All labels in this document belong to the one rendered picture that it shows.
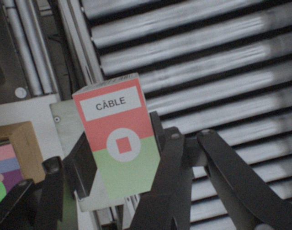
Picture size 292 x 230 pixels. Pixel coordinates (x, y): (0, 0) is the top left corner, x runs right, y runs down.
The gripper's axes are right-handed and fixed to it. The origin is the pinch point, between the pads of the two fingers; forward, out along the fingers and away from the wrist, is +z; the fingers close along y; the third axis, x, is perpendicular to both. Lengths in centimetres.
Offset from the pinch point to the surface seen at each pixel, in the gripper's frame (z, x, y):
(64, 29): 70, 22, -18
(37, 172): 32.9, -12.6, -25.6
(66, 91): 113, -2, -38
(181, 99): 37.6, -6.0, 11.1
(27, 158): 30.7, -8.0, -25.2
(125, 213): 113, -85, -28
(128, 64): 37.8, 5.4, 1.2
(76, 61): 69, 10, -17
